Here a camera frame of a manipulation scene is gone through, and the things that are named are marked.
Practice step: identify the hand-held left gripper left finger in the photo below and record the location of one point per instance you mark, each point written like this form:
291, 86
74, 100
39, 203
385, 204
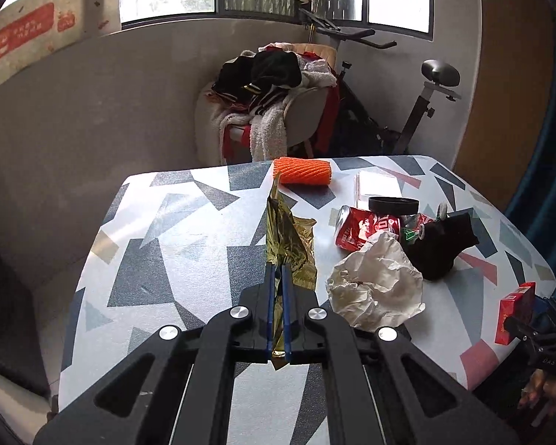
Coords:
271, 308

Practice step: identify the person's right hand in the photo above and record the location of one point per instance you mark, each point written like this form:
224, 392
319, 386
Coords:
537, 389

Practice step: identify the black cloth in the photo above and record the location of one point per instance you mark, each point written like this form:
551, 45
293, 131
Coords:
438, 252

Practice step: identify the black round lid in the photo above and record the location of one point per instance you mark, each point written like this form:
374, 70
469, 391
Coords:
394, 206

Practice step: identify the red green wrapper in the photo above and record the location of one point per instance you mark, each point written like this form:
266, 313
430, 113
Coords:
414, 229

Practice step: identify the cardboard box with red label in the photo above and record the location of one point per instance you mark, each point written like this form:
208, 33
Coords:
28, 32

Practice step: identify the orange foam net sleeve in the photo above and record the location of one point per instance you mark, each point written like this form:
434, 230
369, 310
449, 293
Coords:
301, 171

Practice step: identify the dark furniture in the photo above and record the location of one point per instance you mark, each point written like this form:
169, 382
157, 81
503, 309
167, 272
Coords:
4, 310

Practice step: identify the black striped garment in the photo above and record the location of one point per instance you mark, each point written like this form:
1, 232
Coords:
264, 74

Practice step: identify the clear plastic box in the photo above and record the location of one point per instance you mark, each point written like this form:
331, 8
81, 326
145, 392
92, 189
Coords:
375, 185

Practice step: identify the red soda can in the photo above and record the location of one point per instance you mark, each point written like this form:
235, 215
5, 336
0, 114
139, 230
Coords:
361, 229

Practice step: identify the beige chair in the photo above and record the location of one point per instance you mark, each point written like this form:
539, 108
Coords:
301, 111

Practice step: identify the black exercise bike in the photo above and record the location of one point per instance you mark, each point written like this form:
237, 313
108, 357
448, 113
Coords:
417, 116

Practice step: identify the brown wooden door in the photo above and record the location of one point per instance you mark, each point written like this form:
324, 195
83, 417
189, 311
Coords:
500, 102

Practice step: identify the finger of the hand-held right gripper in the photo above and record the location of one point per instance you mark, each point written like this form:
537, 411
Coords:
523, 329

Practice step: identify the white fluffy towel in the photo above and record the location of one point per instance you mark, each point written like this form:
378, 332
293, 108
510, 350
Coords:
268, 130

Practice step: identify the white paper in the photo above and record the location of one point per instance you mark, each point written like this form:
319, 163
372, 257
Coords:
380, 282

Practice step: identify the red cloth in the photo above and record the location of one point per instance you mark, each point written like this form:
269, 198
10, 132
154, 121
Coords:
234, 141

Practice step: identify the red cigarette box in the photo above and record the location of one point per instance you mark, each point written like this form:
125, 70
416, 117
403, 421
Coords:
514, 310

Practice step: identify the gold foil wrapper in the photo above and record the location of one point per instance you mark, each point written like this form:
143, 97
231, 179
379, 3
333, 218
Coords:
291, 241

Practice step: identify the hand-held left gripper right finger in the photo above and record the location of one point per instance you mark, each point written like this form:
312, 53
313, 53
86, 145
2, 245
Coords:
287, 308

